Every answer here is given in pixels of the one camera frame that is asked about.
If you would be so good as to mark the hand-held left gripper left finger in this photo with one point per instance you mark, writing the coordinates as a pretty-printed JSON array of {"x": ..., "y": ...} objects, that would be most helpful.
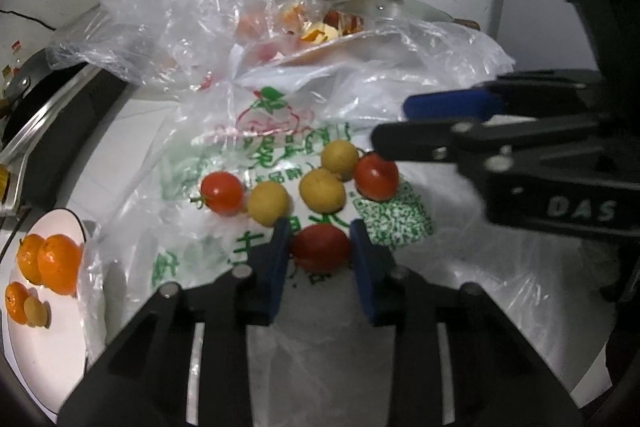
[{"x": 277, "y": 267}]

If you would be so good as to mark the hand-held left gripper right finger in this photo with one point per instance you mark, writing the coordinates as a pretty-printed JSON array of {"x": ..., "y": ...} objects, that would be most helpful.
[{"x": 362, "y": 272}]

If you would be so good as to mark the white plate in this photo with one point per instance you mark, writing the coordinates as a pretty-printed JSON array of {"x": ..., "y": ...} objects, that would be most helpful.
[{"x": 55, "y": 347}]

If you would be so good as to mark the green printed plastic bag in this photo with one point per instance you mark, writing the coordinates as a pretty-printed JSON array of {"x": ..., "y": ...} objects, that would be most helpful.
[{"x": 280, "y": 122}]

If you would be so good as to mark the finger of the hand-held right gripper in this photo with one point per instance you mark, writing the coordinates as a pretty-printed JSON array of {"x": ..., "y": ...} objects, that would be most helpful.
[
  {"x": 450, "y": 104},
  {"x": 425, "y": 139}
]

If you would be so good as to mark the grey wok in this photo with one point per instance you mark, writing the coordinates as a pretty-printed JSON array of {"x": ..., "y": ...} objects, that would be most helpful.
[{"x": 25, "y": 82}]

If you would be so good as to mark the steel induction cooker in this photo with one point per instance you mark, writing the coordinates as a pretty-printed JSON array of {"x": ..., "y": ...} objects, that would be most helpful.
[{"x": 95, "y": 102}]

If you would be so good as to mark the glass pot lid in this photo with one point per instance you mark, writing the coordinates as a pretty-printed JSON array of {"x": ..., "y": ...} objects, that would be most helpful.
[{"x": 400, "y": 9}]

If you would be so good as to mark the small mandarin orange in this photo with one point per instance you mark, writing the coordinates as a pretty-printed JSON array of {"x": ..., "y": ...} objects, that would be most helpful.
[{"x": 15, "y": 302}]

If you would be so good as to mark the orange peel scraps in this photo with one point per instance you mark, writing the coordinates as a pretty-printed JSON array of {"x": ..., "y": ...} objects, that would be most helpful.
[{"x": 317, "y": 32}]

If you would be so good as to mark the tan longan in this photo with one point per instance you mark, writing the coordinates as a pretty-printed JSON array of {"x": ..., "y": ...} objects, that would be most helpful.
[
  {"x": 36, "y": 312},
  {"x": 322, "y": 191},
  {"x": 340, "y": 159},
  {"x": 267, "y": 203}
]

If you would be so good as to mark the red cherry tomato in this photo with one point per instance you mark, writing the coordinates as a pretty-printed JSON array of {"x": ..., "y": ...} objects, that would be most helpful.
[
  {"x": 222, "y": 192},
  {"x": 376, "y": 177},
  {"x": 320, "y": 247}
]

